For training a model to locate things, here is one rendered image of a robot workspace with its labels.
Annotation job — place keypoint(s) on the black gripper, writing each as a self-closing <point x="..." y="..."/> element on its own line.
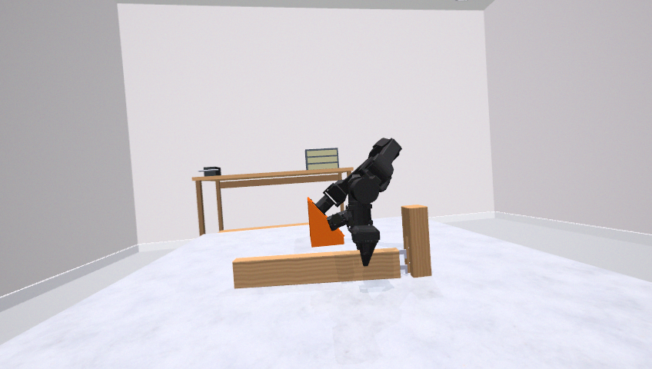
<point x="363" y="234"/>

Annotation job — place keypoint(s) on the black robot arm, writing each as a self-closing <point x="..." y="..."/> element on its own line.
<point x="363" y="184"/>

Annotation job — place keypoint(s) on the wooden headboard post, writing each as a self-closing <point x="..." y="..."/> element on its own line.
<point x="416" y="240"/>

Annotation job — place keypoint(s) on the wooden rail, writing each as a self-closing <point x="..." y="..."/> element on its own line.
<point x="313" y="268"/>

